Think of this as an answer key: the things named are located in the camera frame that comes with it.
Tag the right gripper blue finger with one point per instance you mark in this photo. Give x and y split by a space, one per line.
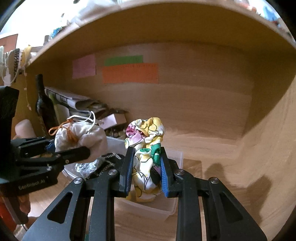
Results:
30 147

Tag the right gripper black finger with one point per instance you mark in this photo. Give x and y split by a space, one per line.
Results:
56 161

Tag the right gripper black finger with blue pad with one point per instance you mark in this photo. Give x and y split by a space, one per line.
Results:
225 217
85 207

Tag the black patterned fabric item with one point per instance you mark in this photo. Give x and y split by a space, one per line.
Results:
111 159

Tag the clear plastic storage bin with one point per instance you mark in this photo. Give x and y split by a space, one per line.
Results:
160 208

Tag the white drawstring pouch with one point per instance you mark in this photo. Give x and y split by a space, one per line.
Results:
80 131

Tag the floral fabric scrunchie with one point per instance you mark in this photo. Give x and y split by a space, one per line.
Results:
145 137

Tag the silver foil ball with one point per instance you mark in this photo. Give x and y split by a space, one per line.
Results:
86 169

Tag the pink mug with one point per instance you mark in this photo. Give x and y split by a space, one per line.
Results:
24 129

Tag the dark wine bottle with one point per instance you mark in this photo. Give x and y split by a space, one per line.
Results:
44 108

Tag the stack of newspapers and books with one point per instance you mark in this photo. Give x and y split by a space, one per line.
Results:
67 104

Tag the small open cardboard box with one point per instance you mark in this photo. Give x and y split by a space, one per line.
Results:
111 118

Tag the pink sticky note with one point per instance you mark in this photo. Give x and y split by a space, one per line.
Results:
84 67

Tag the green sticky note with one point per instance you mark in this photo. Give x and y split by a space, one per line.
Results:
122 60

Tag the orange sticky note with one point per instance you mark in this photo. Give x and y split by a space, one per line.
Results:
131 73

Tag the wooden shelf board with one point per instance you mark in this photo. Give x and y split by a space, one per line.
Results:
136 22

